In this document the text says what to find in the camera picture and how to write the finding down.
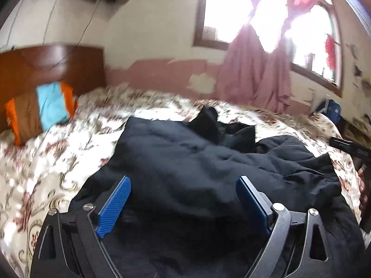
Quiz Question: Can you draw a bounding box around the wooden shelf desk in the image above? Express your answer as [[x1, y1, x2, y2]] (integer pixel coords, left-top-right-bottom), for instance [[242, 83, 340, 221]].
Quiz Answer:
[[343, 116, 371, 143]]

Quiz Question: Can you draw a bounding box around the black cable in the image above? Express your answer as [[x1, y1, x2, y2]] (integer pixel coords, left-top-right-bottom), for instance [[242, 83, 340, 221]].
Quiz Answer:
[[56, 0, 102, 68]]

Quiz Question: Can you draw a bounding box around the floral bedspread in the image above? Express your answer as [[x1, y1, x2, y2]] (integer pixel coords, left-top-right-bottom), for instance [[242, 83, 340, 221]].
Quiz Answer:
[[0, 83, 363, 278]]

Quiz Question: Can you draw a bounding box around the red hanging cloth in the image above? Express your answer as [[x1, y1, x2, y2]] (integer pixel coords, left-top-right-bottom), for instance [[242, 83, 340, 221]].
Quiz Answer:
[[325, 34, 339, 70]]

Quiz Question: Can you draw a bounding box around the black garment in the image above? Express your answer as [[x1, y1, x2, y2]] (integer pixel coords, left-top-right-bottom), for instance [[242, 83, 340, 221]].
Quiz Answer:
[[68, 107, 366, 278]]

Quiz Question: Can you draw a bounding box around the orange blue brown pillow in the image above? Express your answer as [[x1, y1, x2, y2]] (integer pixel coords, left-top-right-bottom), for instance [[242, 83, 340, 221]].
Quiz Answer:
[[4, 82, 79, 147]]

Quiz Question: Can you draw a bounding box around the pink curtain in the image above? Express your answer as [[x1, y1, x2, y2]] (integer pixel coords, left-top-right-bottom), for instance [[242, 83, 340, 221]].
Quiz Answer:
[[215, 0, 269, 105], [254, 0, 327, 111]]

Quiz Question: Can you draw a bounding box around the blue backpack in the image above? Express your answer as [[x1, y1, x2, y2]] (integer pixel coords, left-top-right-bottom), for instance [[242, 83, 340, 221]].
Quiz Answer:
[[314, 98, 342, 124]]

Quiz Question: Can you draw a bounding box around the wooden headboard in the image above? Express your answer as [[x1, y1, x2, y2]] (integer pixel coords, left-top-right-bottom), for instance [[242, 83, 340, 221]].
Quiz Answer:
[[0, 45, 106, 134]]

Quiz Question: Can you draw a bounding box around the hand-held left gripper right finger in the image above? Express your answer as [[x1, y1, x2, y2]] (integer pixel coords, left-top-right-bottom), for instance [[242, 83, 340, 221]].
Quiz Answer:
[[236, 175, 337, 278]]

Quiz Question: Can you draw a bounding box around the wooden framed window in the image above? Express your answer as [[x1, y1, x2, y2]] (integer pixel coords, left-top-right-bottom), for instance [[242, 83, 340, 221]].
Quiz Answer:
[[193, 0, 344, 97]]

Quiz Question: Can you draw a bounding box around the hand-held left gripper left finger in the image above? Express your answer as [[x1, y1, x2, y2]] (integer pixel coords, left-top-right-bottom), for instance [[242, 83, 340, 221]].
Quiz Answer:
[[30, 175, 132, 278]]

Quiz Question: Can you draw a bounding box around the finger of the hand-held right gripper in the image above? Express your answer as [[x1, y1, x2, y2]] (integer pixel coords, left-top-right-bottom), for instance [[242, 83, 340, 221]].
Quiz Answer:
[[329, 137, 360, 153]]

